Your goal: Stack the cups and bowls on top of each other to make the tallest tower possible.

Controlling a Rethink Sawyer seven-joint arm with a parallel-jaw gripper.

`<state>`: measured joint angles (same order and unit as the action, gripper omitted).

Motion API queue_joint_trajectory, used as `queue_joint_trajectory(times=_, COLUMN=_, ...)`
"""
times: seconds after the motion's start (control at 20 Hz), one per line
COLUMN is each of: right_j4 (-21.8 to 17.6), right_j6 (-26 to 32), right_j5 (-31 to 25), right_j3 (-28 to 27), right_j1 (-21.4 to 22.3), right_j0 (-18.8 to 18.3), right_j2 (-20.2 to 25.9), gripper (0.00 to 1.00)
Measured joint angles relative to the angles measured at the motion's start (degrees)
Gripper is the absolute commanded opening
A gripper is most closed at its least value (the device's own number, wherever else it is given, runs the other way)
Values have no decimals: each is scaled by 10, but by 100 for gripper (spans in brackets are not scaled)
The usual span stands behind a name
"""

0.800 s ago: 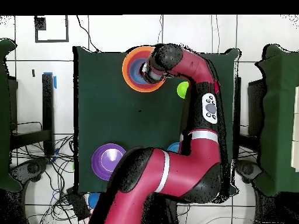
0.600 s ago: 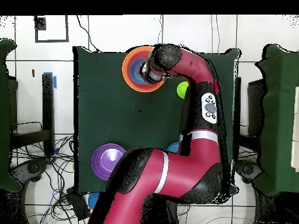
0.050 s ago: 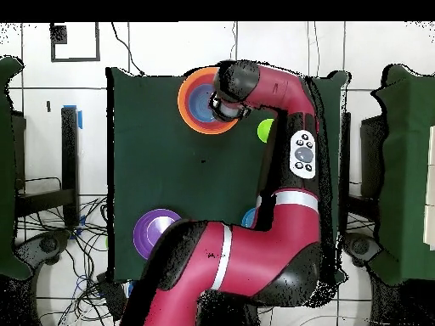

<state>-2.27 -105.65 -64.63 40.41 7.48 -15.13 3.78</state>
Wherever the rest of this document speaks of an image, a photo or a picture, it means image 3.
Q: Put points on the red-orange plastic bowl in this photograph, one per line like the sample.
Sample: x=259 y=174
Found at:
x=204 y=126

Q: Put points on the black post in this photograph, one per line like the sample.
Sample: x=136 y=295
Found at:
x=346 y=152

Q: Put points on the green cloth side table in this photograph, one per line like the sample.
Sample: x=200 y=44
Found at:
x=6 y=169
x=407 y=169

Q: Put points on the purple plastic bowl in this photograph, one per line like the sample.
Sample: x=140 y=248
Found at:
x=146 y=234

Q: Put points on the black box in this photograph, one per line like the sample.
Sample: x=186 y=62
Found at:
x=112 y=297

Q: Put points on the green plastic cup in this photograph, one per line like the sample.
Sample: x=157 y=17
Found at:
x=265 y=130

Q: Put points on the beige boxes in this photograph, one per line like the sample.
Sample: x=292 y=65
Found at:
x=431 y=203

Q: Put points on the dark grey office chair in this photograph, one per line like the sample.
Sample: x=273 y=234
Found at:
x=47 y=244
x=360 y=246

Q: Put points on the black furniture panel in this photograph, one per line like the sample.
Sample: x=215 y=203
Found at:
x=18 y=152
x=370 y=156

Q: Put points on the blue plastic bowl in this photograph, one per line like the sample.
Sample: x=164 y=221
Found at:
x=248 y=219
x=200 y=105

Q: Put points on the black frame with blue tape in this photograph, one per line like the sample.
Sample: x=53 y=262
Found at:
x=69 y=152

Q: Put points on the dark green tablecloth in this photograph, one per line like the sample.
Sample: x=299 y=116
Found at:
x=187 y=176

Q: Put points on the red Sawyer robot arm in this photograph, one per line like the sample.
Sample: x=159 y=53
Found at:
x=258 y=251

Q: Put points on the orange plastic bowl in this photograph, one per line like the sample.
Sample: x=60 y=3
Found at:
x=180 y=102

